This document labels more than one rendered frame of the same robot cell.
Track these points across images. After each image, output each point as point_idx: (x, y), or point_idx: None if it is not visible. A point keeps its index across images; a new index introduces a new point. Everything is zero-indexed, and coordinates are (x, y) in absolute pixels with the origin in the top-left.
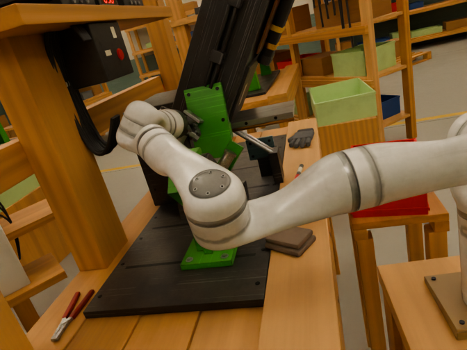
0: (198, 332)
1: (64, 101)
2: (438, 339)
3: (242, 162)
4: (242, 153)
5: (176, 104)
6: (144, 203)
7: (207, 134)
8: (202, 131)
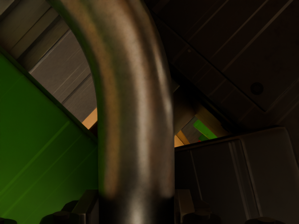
0: None
1: None
2: None
3: (54, 64)
4: (84, 72)
5: (291, 212)
6: None
7: (14, 206)
8: (50, 202)
